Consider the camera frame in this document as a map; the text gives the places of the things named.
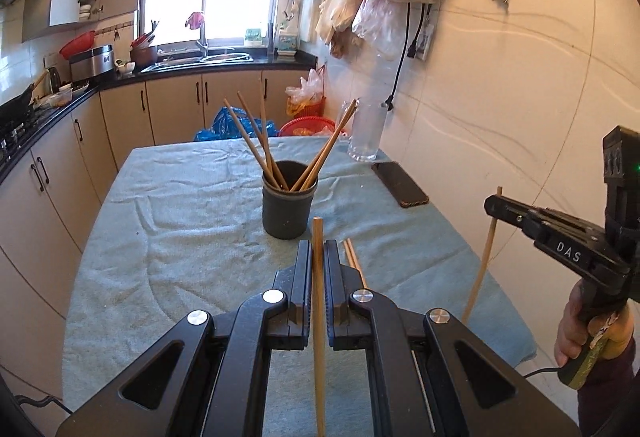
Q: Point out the pink cloth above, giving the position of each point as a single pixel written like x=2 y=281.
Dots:
x=195 y=19

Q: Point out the beige kitchen base cabinets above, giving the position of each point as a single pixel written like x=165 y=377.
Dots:
x=175 y=107

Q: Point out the red basket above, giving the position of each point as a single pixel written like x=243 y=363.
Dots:
x=307 y=124

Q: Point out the white bowl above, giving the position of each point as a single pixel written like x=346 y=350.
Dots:
x=125 y=67

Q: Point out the grey-green tablecloth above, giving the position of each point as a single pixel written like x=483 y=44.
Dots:
x=175 y=242

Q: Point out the white plastic bag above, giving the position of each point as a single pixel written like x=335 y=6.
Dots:
x=305 y=92

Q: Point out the long wooden chopstick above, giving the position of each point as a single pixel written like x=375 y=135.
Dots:
x=318 y=367
x=480 y=277
x=356 y=254
x=348 y=251

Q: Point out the steel rice cooker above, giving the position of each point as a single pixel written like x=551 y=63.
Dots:
x=92 y=64

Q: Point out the dark grey chopstick holder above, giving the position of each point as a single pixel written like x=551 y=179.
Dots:
x=287 y=212

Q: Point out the steel kettle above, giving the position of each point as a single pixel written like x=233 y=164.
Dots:
x=54 y=79

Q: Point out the black smartphone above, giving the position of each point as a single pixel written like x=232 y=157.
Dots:
x=400 y=184

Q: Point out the red plastic basin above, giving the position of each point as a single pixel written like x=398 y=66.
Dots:
x=77 y=44

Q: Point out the steel faucet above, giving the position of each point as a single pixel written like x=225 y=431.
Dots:
x=203 y=42

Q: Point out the beige hanging bags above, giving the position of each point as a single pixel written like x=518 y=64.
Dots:
x=340 y=17

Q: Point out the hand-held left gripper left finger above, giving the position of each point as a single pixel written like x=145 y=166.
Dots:
x=302 y=277

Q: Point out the clear glass mug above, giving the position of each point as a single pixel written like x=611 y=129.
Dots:
x=367 y=132

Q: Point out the group of wooden chopsticks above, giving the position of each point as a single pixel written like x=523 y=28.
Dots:
x=280 y=179

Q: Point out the wall outlet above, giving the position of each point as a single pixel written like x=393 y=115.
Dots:
x=426 y=37

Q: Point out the green label package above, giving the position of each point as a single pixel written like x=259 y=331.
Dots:
x=254 y=38

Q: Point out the food container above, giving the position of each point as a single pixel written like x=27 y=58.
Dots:
x=62 y=98

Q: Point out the blue plastic bag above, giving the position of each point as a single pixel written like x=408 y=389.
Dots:
x=225 y=127

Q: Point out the brown cooking pot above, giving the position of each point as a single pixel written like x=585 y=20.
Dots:
x=144 y=57

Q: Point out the stacked white dishes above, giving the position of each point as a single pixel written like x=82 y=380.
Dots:
x=85 y=9

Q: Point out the black kitchen countertop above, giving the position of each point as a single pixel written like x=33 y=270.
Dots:
x=290 y=61

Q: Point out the person's right hand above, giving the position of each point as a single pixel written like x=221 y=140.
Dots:
x=570 y=332

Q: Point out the black wok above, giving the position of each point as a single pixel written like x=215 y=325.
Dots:
x=17 y=104

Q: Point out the steel sink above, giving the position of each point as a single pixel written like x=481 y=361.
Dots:
x=225 y=58

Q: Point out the white and green box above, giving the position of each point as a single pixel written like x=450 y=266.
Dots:
x=288 y=42

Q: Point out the person's right forearm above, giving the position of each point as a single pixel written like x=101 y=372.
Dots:
x=615 y=392

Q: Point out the black gas stove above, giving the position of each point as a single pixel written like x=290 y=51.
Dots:
x=20 y=132

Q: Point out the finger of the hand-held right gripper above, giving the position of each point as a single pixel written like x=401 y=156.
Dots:
x=505 y=212

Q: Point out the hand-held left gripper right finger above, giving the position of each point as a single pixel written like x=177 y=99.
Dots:
x=334 y=277

